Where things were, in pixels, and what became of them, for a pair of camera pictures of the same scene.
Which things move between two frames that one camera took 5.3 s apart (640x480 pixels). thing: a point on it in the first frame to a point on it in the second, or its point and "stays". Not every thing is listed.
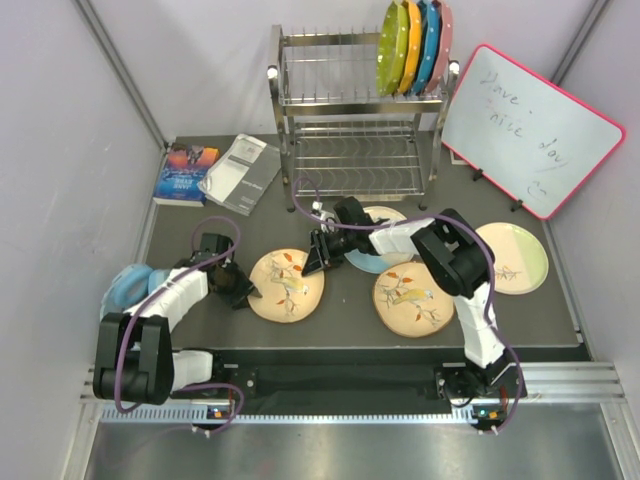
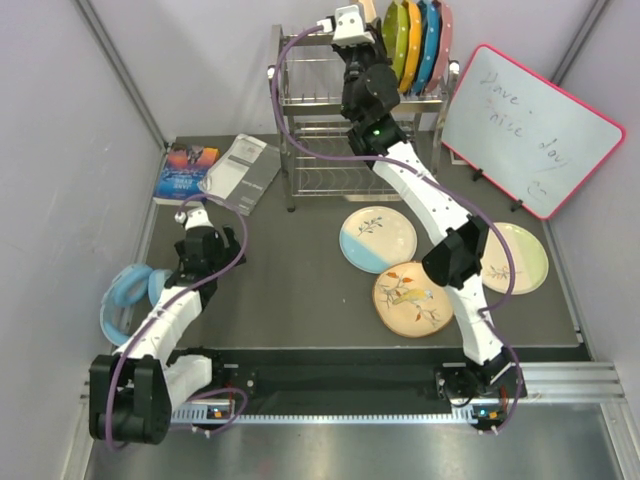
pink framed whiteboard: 527,136 stays
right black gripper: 319,254 to 375,49
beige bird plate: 287,295 to 369,10
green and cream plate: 520,257 stays
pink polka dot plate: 447,18 stays
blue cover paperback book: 179,180 stays
